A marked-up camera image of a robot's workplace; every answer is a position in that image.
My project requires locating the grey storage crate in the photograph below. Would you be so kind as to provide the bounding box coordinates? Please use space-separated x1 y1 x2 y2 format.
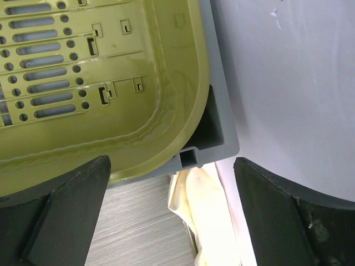
108 1 240 188

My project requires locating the yellow plastic basin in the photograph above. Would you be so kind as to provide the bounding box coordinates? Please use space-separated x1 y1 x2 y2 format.
1 1 210 196

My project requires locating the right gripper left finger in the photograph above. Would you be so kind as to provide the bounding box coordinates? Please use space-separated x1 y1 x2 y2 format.
1 155 111 265

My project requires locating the cream cloth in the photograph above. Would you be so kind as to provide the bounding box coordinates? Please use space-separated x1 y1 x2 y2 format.
168 163 257 265

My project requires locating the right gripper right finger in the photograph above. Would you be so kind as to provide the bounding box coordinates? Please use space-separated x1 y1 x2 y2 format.
234 157 354 265

